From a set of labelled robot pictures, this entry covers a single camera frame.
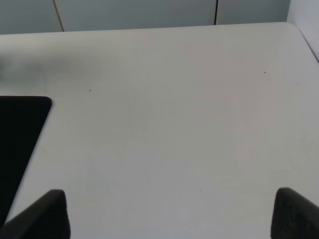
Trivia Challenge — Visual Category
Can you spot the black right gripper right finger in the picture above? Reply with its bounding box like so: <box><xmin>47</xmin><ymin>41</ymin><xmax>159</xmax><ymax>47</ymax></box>
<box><xmin>271</xmin><ymin>188</ymin><xmax>319</xmax><ymax>239</ymax></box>

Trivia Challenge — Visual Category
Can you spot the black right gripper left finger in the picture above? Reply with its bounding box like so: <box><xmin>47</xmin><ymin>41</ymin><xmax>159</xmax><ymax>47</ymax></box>
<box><xmin>0</xmin><ymin>189</ymin><xmax>71</xmax><ymax>239</ymax></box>

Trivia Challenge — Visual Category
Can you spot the black mouse pad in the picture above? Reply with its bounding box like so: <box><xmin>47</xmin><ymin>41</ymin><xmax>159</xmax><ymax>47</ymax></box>
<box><xmin>0</xmin><ymin>96</ymin><xmax>52</xmax><ymax>225</ymax></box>

